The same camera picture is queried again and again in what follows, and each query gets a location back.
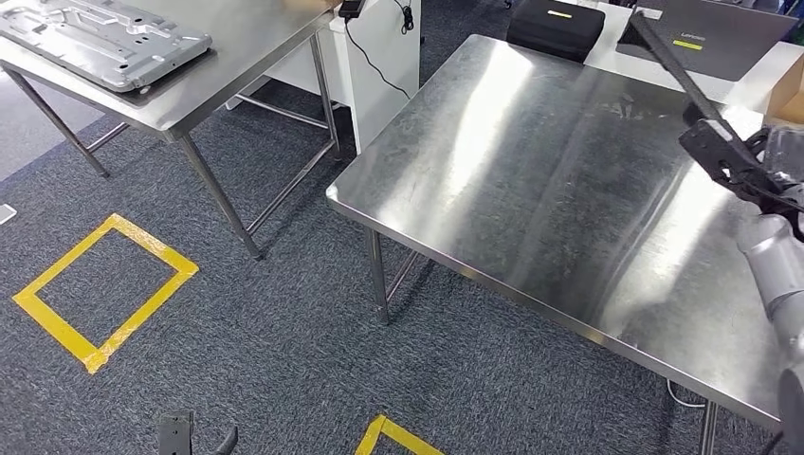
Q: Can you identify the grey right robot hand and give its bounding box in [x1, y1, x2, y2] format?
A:
[747, 124, 804, 191]

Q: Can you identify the long black plastic part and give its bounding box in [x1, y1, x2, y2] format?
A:
[616, 9, 742, 146]

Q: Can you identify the thin black camera cable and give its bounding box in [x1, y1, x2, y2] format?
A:
[722, 175, 804, 243]

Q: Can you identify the coiled black cable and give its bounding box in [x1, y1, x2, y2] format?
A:
[392, 0, 416, 36]

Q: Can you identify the black power cable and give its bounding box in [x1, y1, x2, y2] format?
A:
[342, 15, 412, 101]

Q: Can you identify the yellow floor tape square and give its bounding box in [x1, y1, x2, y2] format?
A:
[355, 414, 444, 455]
[12, 213, 200, 376]

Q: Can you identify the dark left wrist camera bracket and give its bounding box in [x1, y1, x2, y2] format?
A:
[156, 410, 240, 455]

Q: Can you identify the grey laptop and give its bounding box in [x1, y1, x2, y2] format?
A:
[615, 0, 799, 82]

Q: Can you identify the grey stamped metal panel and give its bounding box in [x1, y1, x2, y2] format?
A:
[0, 0, 213, 94]

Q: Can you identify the brown cardboard box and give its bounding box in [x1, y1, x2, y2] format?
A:
[764, 53, 804, 127]

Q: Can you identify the black zip case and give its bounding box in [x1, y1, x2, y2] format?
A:
[505, 0, 607, 64]

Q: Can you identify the white cable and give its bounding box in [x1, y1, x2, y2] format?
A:
[666, 379, 708, 410]

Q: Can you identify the stainless steel workbench table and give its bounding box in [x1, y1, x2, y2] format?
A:
[325, 34, 804, 455]

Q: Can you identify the black right wrist camera bracket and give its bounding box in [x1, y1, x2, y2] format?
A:
[678, 118, 804, 215]

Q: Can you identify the white cabinet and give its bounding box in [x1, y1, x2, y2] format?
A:
[225, 0, 423, 155]

